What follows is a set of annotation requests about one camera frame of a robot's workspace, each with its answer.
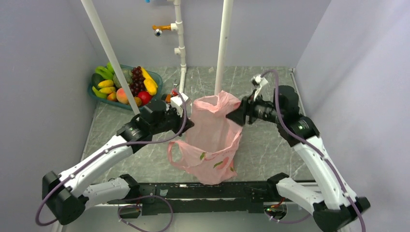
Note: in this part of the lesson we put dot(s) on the white pvc pipe assembly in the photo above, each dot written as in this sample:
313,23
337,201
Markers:
178,27

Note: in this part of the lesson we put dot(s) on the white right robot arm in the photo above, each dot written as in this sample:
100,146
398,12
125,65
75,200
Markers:
336,204

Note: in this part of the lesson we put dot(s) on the white left slanted pole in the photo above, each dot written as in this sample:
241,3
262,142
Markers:
103,38

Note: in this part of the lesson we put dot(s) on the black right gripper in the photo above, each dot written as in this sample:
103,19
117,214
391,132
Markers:
246,108

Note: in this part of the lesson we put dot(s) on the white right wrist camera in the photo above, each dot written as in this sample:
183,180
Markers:
258,82

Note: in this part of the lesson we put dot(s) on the dark red grape bunch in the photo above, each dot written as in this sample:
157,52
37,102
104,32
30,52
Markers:
137,84

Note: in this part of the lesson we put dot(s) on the small orange fake fruit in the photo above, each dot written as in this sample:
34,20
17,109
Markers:
112,97

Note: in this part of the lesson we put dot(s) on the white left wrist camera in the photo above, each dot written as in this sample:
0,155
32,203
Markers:
177,103

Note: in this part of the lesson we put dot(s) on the peach fake fruit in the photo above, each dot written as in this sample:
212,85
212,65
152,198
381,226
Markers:
121,96

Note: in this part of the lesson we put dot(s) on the pink peach-print plastic bag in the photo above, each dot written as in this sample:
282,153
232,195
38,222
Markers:
210,145

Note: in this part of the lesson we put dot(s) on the green banana bunch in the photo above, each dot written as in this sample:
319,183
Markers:
107,72

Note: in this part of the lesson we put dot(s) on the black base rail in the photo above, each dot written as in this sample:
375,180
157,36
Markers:
191,197

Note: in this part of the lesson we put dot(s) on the orange faucet valve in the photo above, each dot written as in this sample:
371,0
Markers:
158,30

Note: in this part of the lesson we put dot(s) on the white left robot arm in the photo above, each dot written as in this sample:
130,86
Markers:
71,192

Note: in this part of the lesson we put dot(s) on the dark green avocado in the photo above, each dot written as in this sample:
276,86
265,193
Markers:
95,80

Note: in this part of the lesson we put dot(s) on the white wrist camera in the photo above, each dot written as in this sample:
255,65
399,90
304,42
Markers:
258,82
177,103

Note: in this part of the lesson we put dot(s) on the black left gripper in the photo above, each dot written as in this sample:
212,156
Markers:
180,120

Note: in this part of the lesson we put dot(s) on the yellow corn cob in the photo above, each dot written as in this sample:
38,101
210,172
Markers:
149,82

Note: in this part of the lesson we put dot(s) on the yellow banana bunch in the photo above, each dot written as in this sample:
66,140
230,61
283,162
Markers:
104,89

